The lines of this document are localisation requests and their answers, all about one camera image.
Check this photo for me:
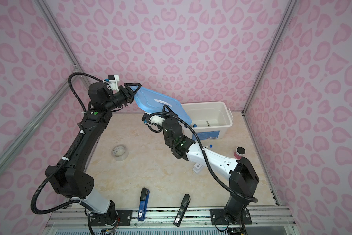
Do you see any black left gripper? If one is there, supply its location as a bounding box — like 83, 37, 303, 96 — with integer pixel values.
104, 83, 141, 113

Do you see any blue plastic bin lid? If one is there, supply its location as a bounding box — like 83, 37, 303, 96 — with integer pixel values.
134, 87, 192, 125

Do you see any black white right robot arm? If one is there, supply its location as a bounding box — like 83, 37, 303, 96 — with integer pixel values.
145, 106, 259, 224

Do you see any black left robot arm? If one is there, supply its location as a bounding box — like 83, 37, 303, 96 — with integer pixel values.
45, 82, 141, 226

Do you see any white plastic storage bin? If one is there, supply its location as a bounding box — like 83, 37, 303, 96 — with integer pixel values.
182, 101, 233, 140

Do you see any clear tape roll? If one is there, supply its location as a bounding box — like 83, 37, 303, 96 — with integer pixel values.
111, 145, 129, 162

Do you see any white test tube rack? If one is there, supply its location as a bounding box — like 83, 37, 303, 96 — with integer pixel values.
193, 163, 204, 174

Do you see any blue black stapler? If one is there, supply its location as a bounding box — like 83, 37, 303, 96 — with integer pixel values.
137, 188, 150, 221

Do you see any pink white tape roll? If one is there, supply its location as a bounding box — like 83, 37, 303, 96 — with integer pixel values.
234, 146, 246, 160

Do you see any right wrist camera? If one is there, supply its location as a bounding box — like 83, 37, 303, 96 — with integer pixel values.
141, 113, 165, 126

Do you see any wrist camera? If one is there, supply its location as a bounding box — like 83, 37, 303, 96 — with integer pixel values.
141, 113, 165, 126
104, 74, 120, 92

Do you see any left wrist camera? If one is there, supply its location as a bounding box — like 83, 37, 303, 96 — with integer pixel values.
104, 74, 120, 92

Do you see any aluminium corner frame post left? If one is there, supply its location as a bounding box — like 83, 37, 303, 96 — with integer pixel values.
34, 0, 108, 117

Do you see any aluminium corner frame post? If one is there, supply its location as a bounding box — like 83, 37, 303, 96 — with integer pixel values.
242, 0, 299, 116
34, 0, 108, 117

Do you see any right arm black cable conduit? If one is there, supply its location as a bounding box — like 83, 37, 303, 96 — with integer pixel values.
146, 112, 259, 204

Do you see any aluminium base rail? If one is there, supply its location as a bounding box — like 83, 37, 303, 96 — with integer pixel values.
43, 206, 300, 235

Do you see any aluminium diagonal frame bar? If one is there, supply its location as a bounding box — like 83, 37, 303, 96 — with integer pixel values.
0, 69, 81, 189

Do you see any aluminium corner frame post right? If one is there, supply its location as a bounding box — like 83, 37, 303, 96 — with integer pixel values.
242, 0, 299, 116

